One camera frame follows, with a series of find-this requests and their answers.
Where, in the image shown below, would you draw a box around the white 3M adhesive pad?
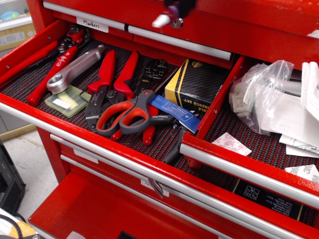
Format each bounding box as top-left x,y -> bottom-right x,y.
285,164 -> 319,183

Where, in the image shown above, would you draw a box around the silver cabinet lock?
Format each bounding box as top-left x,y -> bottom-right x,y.
170,18 -> 184,29

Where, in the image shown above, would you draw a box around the black multi crimper tool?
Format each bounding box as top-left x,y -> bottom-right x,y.
135,59 -> 178,97

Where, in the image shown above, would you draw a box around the red handled crimping tool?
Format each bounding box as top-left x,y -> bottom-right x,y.
85,50 -> 140,132

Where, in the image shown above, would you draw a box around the black drill bit case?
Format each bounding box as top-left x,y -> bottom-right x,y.
233,180 -> 303,221

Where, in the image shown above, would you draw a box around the blue plastic pouch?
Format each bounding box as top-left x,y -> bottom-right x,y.
149,95 -> 200,133

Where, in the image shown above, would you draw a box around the green clear plastic case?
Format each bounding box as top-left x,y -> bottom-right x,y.
45,85 -> 91,118

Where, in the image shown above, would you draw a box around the red glue tube white cap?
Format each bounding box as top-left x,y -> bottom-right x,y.
152,1 -> 180,28

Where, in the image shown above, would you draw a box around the red grey scissors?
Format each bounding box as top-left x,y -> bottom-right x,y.
96,90 -> 174,137

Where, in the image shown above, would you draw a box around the white papers stack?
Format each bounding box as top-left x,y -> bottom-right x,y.
263,62 -> 319,154

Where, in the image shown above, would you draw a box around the silver utility knife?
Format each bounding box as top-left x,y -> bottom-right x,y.
46,44 -> 107,94

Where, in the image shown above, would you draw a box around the black equipment box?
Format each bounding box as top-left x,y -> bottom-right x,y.
0,141 -> 26,214

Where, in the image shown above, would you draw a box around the white markers label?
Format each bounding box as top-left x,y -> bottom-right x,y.
76,17 -> 109,33

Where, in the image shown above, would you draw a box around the clear plastic bag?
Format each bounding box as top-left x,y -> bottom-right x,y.
229,60 -> 302,135

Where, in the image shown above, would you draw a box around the cardboard box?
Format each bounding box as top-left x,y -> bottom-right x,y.
0,23 -> 35,51

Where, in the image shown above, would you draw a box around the red tool chest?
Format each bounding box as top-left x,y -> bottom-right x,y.
0,0 -> 319,239

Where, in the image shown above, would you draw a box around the black yellow wrench set box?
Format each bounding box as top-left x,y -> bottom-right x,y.
165,58 -> 229,114

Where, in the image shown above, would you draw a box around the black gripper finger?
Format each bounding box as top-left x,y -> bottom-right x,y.
164,0 -> 174,7
178,0 -> 196,18

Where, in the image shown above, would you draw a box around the red handled wire stripper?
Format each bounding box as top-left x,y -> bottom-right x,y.
26,24 -> 90,106

